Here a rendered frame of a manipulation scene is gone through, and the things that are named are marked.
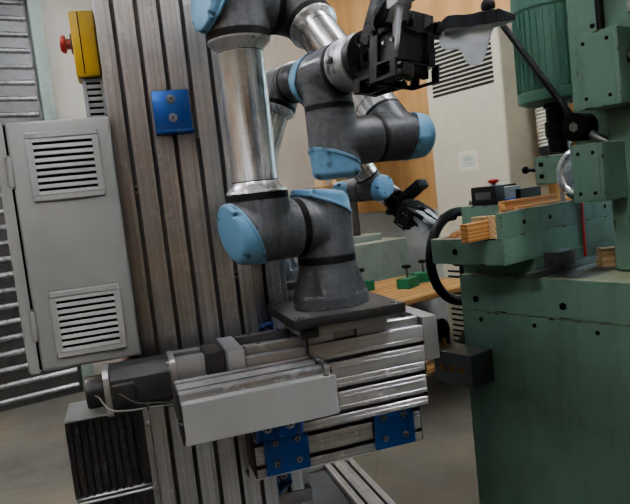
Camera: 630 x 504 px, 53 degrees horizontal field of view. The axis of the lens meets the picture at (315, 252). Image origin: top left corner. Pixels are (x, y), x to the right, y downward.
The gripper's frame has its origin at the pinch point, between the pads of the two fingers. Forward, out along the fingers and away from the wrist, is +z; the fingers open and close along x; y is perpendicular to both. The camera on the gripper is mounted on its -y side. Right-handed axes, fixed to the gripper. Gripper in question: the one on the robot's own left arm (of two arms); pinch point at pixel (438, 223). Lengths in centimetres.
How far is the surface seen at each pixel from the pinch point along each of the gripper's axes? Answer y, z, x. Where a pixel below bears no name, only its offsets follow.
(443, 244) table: -11.7, 25.5, 29.4
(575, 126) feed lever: -46, 37, 16
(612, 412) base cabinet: 2, 73, 20
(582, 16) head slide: -66, 22, 7
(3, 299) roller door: 161, -213, 73
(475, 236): -20, 36, 34
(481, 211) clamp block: -13.7, 16.9, 6.6
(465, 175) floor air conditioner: 31, -82, -118
